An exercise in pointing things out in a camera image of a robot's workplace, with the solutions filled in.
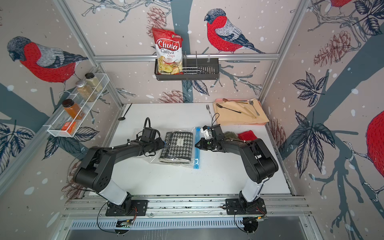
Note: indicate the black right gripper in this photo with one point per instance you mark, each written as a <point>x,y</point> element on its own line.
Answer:
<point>202,144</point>

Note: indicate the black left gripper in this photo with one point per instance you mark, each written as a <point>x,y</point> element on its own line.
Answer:
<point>161,144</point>

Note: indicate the clear vacuum bag blue zipper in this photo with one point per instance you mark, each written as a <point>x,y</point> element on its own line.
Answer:
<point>163,131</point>

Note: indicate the houndstooth black white scarf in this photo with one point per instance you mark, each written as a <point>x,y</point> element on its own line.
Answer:
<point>178,148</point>

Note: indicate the green knitted cloth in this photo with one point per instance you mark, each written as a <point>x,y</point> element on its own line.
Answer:
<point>231,136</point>

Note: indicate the red knitted cloth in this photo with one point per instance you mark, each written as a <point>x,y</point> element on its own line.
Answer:
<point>247,136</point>

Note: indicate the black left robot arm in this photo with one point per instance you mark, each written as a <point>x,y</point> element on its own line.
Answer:
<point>96,168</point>

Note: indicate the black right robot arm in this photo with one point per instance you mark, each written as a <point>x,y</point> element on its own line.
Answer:
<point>259,164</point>

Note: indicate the red Chuba cassava chips bag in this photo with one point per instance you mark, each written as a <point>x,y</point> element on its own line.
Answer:
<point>168,46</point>

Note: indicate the black ladle at table edge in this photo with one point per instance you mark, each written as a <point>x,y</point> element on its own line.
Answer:
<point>124,116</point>

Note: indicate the silver fork on table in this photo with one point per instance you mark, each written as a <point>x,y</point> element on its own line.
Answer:
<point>209,110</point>

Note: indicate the pink tray under placemat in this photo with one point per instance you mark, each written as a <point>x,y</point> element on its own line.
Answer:
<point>221,100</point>

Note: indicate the copper spoon on placemat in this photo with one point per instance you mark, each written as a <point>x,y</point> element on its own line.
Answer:
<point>240,102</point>

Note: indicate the beige placemat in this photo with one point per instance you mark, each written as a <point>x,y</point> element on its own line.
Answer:
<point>228,117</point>

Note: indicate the gold utensil on placemat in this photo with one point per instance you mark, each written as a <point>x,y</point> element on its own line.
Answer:
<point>249,112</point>

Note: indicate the silver spoon on placemat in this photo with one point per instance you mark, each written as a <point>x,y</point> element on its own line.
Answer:
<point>252,104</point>

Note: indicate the tan spice jar middle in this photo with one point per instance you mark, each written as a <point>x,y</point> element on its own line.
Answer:
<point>85,91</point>

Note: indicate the small orange box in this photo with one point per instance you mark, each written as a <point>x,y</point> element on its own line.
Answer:
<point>69,127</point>

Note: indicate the yellow spice jar black lid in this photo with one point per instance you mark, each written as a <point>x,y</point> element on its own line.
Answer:
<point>93,82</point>

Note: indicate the orange spice jar black lid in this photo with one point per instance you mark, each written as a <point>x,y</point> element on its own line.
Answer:
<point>73,109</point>

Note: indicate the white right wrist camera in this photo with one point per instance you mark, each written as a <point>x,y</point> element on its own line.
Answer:
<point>206,131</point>

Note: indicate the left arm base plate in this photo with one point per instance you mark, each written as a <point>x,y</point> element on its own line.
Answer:
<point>128,208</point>

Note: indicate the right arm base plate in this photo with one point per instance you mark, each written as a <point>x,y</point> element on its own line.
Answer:
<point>242,207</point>

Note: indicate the black wall basket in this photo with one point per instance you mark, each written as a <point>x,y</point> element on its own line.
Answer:
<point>194,69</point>

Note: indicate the clear acrylic wall shelf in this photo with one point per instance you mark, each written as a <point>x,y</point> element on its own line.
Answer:
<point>70,118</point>

